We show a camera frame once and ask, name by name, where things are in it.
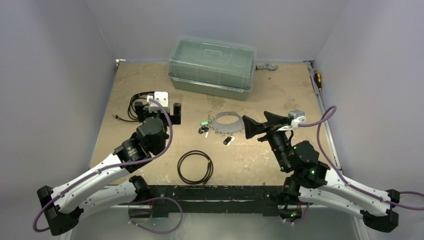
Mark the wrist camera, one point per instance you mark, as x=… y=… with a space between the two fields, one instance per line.
x=161 y=97
x=296 y=117

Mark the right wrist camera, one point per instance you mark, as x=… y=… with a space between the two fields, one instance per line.
x=296 y=117

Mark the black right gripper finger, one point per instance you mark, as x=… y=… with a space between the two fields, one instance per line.
x=253 y=127
x=274 y=120

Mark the yellow black screwdriver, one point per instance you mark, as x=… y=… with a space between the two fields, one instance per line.
x=318 y=80

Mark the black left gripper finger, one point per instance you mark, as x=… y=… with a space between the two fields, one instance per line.
x=139 y=110
x=177 y=114

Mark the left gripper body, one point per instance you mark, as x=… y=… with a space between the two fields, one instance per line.
x=159 y=114

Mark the green key tag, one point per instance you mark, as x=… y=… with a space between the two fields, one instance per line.
x=205 y=123

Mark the silver adjustable wrench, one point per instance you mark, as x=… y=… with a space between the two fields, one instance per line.
x=267 y=66

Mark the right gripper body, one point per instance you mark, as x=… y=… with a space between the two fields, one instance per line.
x=269 y=131

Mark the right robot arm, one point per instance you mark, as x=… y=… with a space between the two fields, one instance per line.
x=314 y=182

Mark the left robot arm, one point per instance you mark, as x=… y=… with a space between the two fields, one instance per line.
x=63 y=206

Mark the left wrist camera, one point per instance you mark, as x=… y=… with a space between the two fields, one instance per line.
x=161 y=97

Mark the black key tag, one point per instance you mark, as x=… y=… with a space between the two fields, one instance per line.
x=228 y=140

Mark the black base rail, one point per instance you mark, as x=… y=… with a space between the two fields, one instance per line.
x=267 y=200

